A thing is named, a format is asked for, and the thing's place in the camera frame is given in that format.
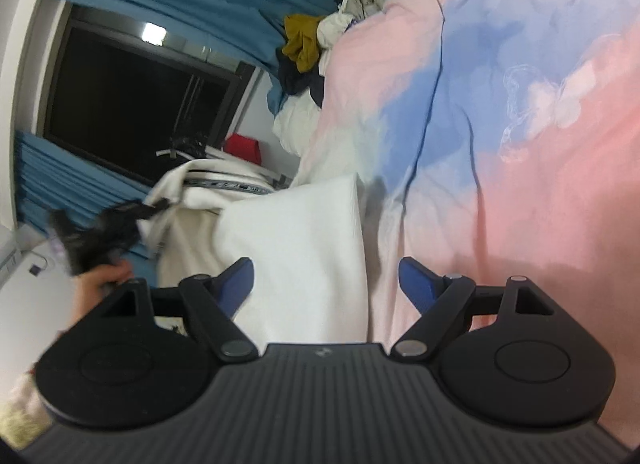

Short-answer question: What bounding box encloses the left hand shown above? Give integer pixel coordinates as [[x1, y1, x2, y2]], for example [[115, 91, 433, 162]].
[[68, 259, 134, 328]]

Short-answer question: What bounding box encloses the white desk with drawers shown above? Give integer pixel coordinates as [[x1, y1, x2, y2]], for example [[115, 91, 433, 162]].
[[1, 227, 73, 310]]

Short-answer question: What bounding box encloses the dark window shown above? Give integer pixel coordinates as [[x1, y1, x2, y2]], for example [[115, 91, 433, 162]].
[[43, 5, 255, 185]]

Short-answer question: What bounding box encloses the blue curtain left of window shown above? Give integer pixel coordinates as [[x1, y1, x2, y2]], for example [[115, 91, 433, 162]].
[[13, 130, 156, 260]]

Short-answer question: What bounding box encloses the white pillow pile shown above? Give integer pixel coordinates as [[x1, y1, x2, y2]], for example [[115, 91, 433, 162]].
[[272, 0, 387, 157]]

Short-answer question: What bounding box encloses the white sweatshirt with black stripe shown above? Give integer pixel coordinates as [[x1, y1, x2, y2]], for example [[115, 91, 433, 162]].
[[139, 161, 369, 349]]

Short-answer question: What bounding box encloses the mustard yellow garment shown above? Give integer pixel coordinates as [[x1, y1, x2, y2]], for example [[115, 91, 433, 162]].
[[282, 14, 323, 74]]

